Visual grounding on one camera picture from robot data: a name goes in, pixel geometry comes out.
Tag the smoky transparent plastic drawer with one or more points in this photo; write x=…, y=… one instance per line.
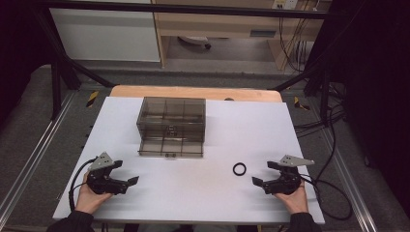
x=170, y=149

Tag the black curtain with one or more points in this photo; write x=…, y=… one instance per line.
x=377, y=80
x=16, y=48

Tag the person's right hand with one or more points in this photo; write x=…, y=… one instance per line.
x=295, y=199

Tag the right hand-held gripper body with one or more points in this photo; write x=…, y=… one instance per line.
x=285, y=180

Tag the white wall socket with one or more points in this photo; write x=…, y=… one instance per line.
x=285, y=4

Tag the person's left hand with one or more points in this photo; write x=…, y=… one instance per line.
x=89, y=198

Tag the smoky transparent drawer cabinet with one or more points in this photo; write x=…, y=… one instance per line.
x=170, y=111

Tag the white cabinet panel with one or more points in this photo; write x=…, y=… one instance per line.
x=106, y=35

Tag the office chair base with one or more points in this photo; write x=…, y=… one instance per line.
x=195, y=40

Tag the black metal frame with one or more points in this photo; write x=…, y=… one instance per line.
x=193, y=10

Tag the aluminium floor rail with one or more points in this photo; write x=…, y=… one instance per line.
x=349, y=183
x=35, y=148

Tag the white foam board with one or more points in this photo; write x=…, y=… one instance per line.
x=193, y=193

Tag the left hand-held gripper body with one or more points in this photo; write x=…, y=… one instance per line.
x=101, y=180

